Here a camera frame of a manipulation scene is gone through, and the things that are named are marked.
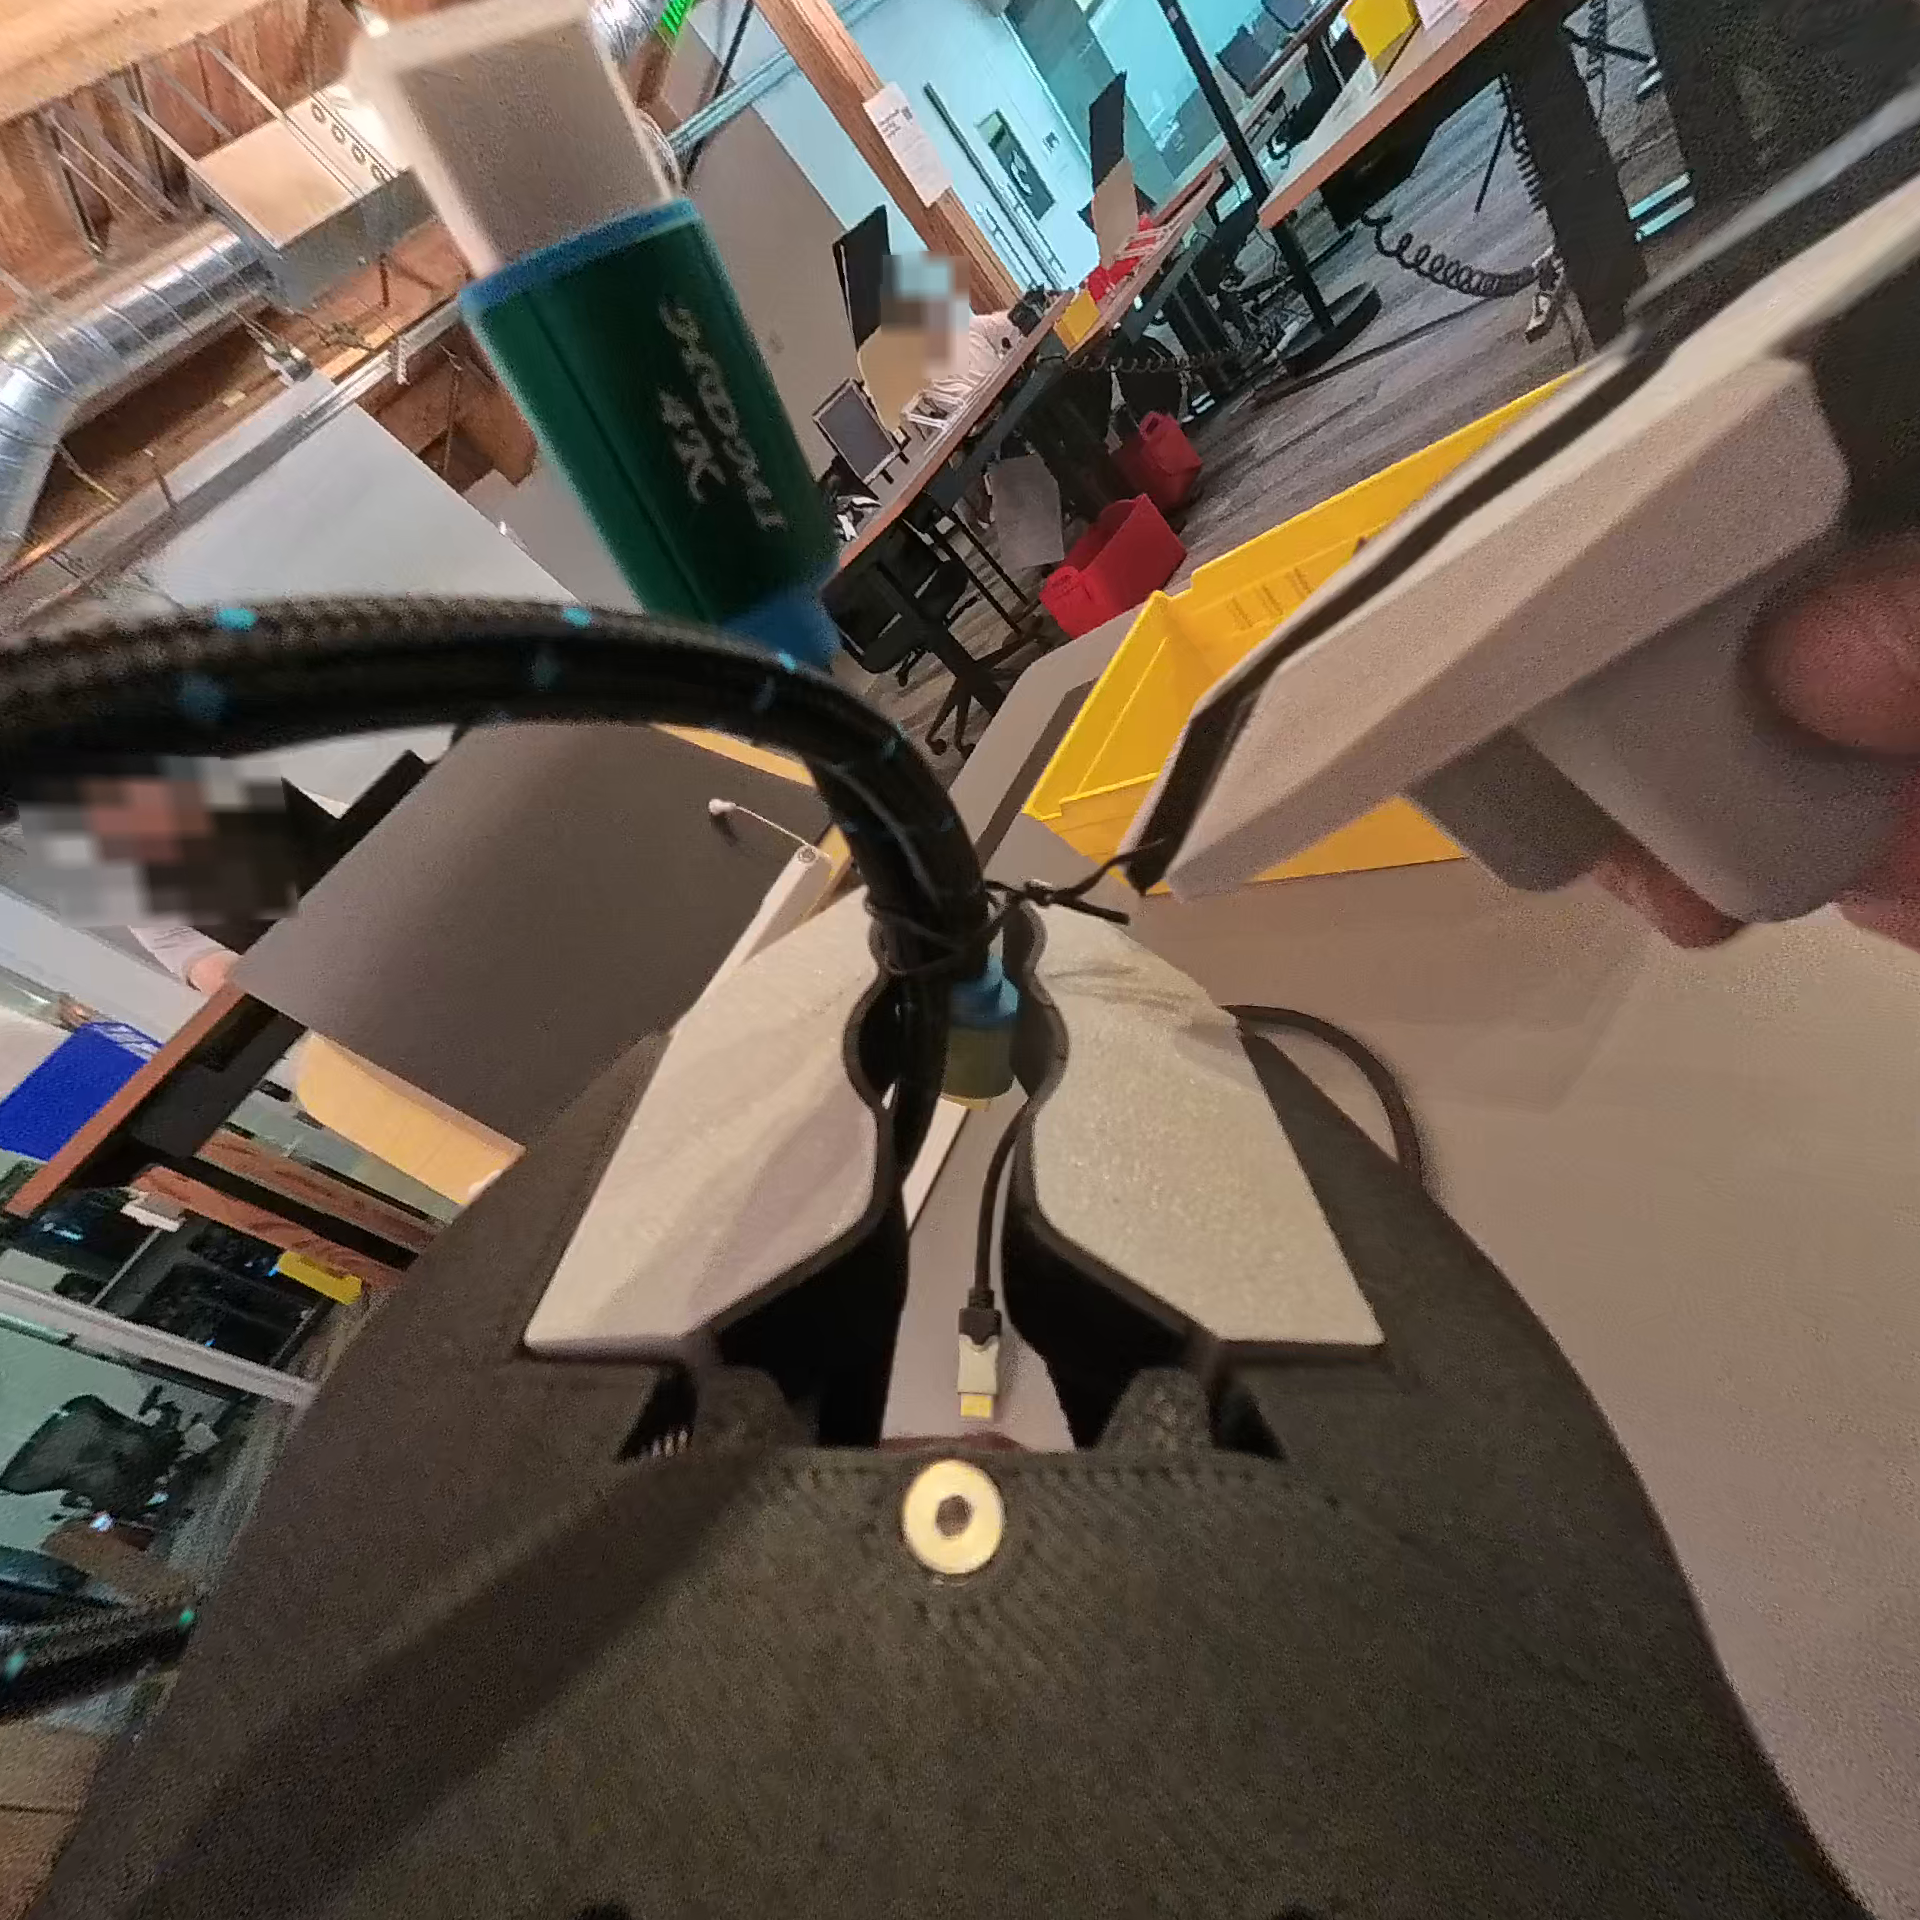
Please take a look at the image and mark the blue-flecked HDMI cable green plugs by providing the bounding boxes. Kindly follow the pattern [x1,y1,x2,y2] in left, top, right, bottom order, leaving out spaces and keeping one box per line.
[0,0,1037,1719]

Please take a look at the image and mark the black twist tie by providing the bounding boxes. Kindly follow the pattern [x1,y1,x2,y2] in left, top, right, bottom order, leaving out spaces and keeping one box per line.
[865,879,1134,994]

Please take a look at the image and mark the brown top black frame desk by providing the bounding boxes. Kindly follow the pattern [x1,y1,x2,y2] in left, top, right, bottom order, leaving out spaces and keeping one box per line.
[0,989,451,1255]

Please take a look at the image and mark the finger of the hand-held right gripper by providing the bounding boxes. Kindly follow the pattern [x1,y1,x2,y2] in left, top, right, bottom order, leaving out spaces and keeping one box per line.
[1126,177,1920,893]
[1160,357,1854,923]

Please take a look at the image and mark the black floor lamp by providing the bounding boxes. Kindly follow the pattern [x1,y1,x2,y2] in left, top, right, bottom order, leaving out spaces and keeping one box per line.
[1160,0,1384,367]

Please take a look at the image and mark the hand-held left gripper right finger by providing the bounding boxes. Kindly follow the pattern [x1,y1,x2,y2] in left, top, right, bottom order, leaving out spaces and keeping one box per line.
[1008,900,1389,1450]

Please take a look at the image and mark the blue storage box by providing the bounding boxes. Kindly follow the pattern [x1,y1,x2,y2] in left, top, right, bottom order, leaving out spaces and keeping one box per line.
[0,1020,159,1164]

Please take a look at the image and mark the wooden board stand white base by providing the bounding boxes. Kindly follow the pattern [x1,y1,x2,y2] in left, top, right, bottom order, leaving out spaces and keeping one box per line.
[230,719,991,1210]

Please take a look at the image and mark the black mesh chair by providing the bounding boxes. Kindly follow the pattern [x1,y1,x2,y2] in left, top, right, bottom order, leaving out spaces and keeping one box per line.
[0,1394,182,1521]

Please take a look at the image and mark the grey hanging board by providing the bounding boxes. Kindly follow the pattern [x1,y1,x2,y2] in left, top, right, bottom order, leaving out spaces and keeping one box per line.
[990,455,1066,572]

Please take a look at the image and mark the person's right hand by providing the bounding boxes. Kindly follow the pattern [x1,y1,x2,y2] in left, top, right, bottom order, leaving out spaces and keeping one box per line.
[1591,547,1920,962]

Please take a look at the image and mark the low red basket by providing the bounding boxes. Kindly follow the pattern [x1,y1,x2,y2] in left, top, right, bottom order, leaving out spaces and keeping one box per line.
[1040,497,1185,640]

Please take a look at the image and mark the red basket with handle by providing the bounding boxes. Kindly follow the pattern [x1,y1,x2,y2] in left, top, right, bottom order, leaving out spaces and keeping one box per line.
[1117,411,1202,512]

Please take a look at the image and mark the yellow plastic bin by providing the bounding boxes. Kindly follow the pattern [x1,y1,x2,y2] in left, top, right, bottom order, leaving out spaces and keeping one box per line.
[1026,369,1592,887]

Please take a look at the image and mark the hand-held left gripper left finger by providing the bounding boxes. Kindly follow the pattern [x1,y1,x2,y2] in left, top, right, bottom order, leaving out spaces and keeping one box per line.
[526,900,939,1442]

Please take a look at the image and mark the grey desk monitor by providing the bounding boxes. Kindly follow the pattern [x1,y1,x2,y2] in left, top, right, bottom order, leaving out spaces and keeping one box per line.
[813,380,894,483]

